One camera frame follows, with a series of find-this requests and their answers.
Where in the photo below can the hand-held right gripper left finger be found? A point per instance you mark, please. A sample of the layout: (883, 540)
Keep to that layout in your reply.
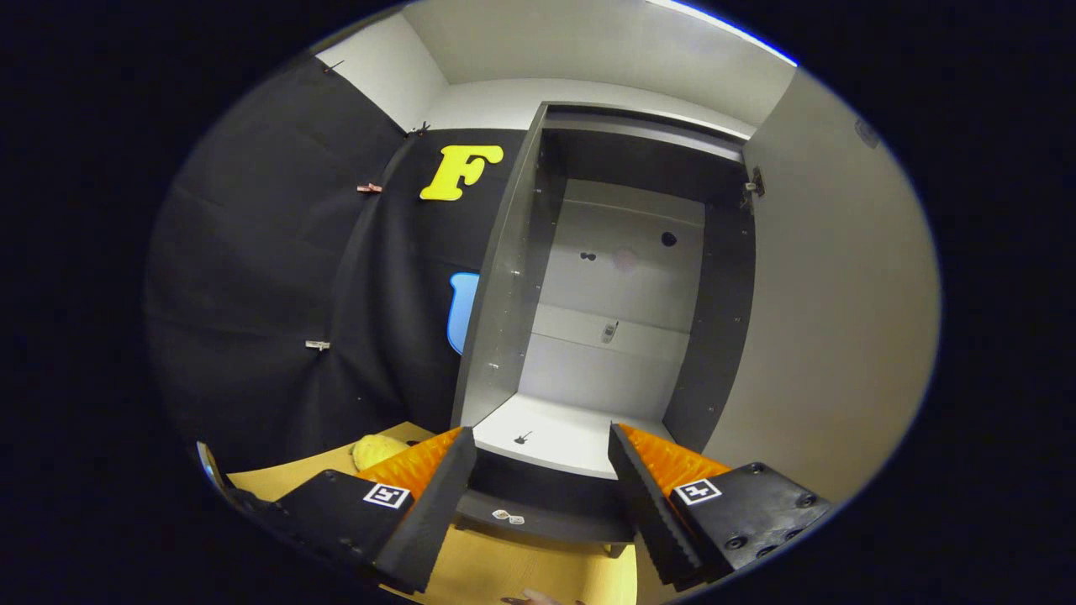
(433, 521)

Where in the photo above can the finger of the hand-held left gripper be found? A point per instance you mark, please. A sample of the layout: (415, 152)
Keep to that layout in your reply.
(220, 481)

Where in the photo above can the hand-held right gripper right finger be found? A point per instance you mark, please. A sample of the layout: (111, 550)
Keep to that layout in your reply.
(651, 512)

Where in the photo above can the grey cabinet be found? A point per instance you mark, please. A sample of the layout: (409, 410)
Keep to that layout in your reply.
(496, 294)

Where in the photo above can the beige cabinet door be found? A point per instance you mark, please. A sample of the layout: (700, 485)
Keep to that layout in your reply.
(841, 294)

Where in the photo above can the white cabinet shelf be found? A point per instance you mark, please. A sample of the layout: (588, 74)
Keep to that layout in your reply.
(572, 428)

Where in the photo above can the metal door hinge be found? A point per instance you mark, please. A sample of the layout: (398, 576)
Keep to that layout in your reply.
(754, 185)

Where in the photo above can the yellow lumpy object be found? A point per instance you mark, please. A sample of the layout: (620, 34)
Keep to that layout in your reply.
(376, 451)

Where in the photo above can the black backdrop cloth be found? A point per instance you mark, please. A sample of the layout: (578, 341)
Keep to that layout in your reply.
(269, 252)

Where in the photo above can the red cloth clip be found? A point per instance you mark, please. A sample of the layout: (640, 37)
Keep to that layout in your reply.
(368, 188)

